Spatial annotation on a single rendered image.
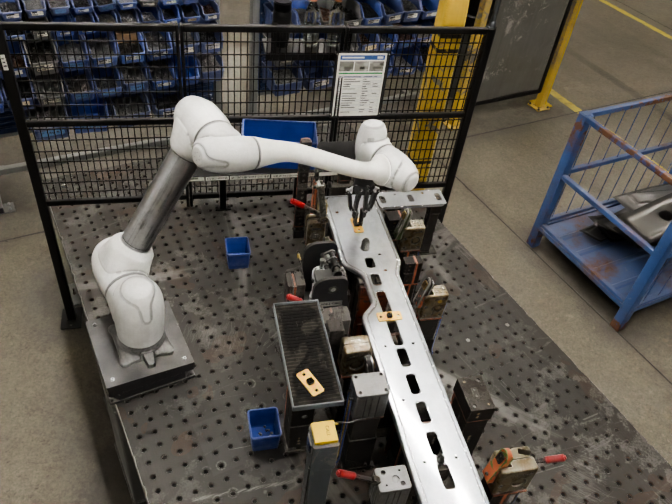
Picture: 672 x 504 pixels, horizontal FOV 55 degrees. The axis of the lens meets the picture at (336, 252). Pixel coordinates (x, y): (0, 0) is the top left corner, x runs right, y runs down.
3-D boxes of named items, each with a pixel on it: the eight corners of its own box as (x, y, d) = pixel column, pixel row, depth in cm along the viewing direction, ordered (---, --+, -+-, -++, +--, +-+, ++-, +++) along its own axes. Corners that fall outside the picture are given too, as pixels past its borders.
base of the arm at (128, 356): (124, 378, 211) (123, 368, 207) (107, 328, 224) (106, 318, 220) (179, 362, 219) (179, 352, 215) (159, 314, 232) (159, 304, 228)
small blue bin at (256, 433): (280, 450, 208) (282, 435, 202) (250, 454, 206) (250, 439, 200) (276, 421, 216) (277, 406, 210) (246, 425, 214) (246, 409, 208)
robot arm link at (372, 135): (347, 156, 228) (368, 176, 221) (352, 117, 218) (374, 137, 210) (371, 149, 233) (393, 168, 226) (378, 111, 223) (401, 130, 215)
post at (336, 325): (332, 405, 223) (345, 329, 196) (318, 407, 222) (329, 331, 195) (329, 393, 227) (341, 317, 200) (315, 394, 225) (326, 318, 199)
